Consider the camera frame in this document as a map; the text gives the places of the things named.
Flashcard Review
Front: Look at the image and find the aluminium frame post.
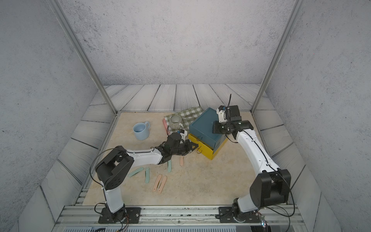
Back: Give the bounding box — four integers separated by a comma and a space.
47, 0, 118, 116
250, 0, 305, 115

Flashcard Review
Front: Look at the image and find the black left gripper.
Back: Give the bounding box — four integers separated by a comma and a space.
170, 139, 200, 157

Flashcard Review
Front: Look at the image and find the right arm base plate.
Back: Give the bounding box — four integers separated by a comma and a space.
215, 206, 261, 223

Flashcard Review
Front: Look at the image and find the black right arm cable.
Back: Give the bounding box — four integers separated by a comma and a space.
223, 93, 296, 232

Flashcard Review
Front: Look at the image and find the aluminium frame post right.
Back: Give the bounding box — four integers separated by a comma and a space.
250, 0, 305, 115

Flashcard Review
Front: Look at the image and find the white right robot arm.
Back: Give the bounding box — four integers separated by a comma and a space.
212, 120, 291, 221

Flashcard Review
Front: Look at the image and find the light blue mug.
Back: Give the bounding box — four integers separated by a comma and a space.
133, 121, 150, 141

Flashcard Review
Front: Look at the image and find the green checkered cloth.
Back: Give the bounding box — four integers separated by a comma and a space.
164, 106, 203, 135

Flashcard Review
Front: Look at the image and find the aluminium frame post left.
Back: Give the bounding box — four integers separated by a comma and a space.
47, 0, 118, 116

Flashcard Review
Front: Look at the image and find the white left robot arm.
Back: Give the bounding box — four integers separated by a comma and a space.
95, 132, 199, 214

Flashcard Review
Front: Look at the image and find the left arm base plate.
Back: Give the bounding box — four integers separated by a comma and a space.
98, 207, 142, 224

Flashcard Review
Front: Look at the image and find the teal drawer cabinet box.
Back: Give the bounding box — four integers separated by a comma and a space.
189, 108, 226, 150

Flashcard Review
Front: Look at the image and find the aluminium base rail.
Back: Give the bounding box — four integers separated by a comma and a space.
54, 205, 307, 232

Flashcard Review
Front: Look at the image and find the green striped ceramic cup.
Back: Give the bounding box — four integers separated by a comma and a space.
169, 115, 183, 131

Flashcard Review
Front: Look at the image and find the mint green folding knife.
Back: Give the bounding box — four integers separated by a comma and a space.
128, 167, 144, 177
167, 160, 172, 173
145, 167, 150, 184

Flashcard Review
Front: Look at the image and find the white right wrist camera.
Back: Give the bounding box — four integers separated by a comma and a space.
216, 105, 227, 123

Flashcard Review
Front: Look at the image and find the pink tray under cloth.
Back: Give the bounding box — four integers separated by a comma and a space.
163, 119, 169, 136

